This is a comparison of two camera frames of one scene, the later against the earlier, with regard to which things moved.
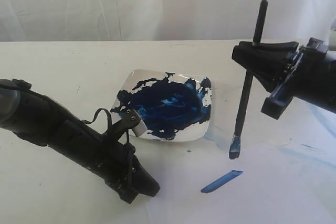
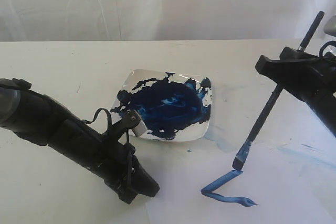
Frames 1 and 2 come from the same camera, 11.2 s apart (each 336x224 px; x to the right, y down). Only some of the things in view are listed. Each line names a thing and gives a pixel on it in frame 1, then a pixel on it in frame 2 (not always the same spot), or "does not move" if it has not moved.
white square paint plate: (176, 106) does not move
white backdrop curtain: (165, 6) does not move
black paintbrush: (234, 149) to (241, 154)
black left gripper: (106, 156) does not move
